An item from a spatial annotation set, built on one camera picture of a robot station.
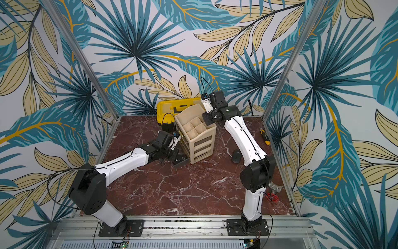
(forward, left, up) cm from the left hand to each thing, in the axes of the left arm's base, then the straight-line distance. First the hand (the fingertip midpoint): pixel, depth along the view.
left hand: (175, 153), depth 88 cm
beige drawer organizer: (0, -12, +14) cm, 19 cm away
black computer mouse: (+4, -36, -7) cm, 37 cm away
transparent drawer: (-2, -3, -5) cm, 6 cm away
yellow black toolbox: (+28, +8, +6) cm, 30 cm away
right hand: (+15, -18, +17) cm, 29 cm away
